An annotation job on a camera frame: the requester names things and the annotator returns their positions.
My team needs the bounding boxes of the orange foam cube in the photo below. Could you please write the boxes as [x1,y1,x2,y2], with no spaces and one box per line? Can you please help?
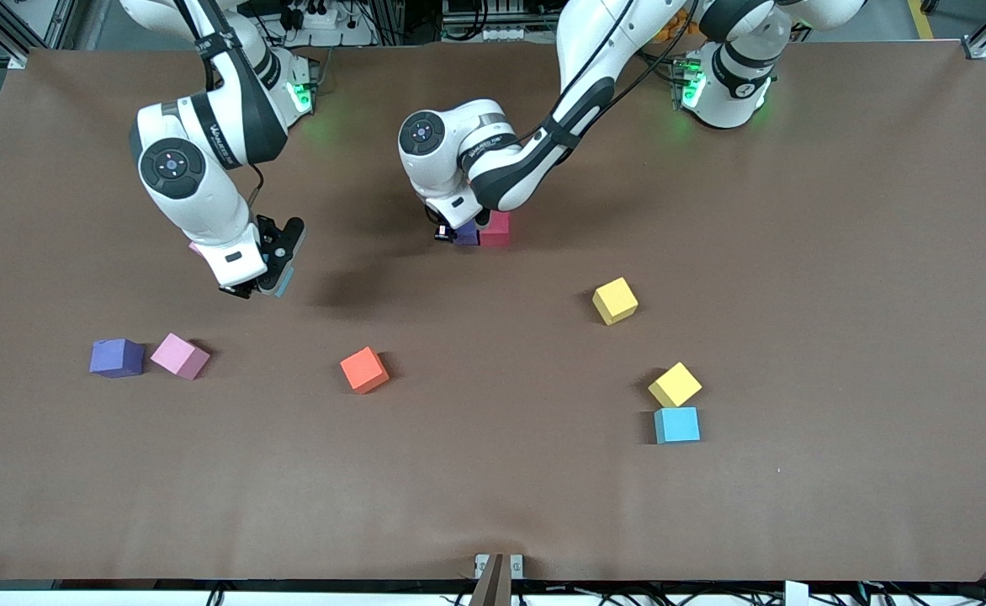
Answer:
[340,346,391,396]

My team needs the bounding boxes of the brown table mat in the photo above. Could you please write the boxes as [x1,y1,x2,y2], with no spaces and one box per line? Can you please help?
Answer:
[0,42,986,583]

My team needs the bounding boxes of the metal table clamp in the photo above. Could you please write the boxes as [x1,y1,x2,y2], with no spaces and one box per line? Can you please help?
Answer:
[474,553,525,606]

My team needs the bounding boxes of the red foam cube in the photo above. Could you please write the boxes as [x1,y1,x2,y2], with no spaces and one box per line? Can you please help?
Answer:
[478,210,512,248]

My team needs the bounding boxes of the yellow foam cube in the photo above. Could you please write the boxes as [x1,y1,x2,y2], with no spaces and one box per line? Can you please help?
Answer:
[591,277,639,327]
[648,362,703,409]

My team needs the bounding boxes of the white power strip with plugs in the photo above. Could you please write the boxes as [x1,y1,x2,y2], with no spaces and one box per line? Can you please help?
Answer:
[278,0,376,47]

